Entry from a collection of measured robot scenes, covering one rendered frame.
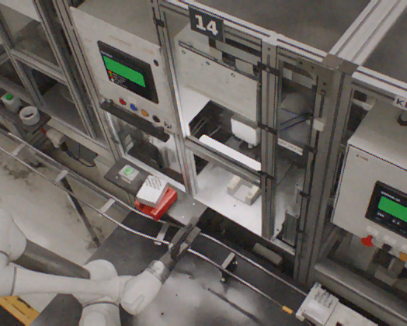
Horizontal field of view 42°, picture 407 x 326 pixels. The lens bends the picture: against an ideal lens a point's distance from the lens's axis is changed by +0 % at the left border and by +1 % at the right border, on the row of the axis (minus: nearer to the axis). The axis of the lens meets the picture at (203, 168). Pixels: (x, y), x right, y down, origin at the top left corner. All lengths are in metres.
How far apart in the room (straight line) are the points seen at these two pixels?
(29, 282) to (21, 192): 2.04
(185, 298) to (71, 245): 1.26
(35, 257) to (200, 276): 0.82
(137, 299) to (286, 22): 1.11
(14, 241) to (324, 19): 1.28
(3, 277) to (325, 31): 1.28
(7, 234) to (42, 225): 1.74
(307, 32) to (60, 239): 2.49
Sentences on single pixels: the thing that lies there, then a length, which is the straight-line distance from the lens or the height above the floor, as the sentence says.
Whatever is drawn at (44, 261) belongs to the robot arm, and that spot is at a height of 1.21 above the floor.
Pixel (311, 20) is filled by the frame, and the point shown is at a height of 2.01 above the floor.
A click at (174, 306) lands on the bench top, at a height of 0.68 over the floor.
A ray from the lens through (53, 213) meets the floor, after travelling 3.75.
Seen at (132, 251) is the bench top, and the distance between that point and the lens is 2.67.
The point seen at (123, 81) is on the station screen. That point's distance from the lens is 2.06.
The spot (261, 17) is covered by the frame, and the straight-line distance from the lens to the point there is 1.59.
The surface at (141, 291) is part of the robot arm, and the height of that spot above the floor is 1.17.
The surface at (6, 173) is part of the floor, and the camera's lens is 4.08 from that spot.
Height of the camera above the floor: 3.01
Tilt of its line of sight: 54 degrees down
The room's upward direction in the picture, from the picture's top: 8 degrees counter-clockwise
